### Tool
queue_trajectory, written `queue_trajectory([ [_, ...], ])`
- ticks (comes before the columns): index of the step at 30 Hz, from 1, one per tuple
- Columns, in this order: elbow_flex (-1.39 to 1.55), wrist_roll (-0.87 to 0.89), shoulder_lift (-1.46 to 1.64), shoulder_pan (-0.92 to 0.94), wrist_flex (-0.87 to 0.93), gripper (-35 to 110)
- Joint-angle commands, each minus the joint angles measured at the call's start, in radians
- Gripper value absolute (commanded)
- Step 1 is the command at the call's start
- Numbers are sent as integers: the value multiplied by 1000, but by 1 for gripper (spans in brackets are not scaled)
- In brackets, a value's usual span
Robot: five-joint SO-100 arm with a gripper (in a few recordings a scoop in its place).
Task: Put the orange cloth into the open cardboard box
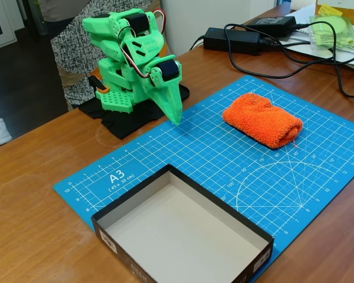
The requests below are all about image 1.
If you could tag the green gripper black servo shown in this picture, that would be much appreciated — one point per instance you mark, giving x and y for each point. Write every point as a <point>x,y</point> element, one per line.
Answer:
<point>169,94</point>

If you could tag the orange terry towel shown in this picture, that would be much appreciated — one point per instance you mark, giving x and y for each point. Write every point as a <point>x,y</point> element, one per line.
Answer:
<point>262,121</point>

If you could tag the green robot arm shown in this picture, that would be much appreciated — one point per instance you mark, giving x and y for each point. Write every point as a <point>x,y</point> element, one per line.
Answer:
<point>115,59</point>

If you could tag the black shallow cardboard box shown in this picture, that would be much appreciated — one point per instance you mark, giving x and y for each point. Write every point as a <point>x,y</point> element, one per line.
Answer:
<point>180,230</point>

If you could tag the black cloth under robot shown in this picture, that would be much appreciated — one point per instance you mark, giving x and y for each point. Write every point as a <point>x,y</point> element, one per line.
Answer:
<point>118,123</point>

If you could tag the orange black table clamp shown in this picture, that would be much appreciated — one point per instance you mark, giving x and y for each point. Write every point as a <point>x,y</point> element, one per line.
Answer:
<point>98,84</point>

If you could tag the black power adapter blue light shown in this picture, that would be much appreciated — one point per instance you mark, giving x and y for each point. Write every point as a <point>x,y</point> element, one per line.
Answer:
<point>231,39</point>

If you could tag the person in speckled garment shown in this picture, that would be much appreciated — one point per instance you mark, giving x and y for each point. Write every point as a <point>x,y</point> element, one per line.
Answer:
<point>73,53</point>

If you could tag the blue cutting mat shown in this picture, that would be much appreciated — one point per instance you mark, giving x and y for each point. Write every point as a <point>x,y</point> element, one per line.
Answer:
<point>253,177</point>

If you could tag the black power adapter with label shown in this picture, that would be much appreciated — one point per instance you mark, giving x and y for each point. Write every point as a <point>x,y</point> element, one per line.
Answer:
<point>272,23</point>

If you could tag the plastic bag of green parts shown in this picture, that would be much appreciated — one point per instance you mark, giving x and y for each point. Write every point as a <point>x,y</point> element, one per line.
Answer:
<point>333,34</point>

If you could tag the yellow sticky note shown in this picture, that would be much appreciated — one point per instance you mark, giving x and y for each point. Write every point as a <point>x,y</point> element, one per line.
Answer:
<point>329,11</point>

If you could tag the brown cardboard box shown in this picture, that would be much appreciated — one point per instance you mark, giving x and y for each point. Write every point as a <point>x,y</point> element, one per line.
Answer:
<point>352,11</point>

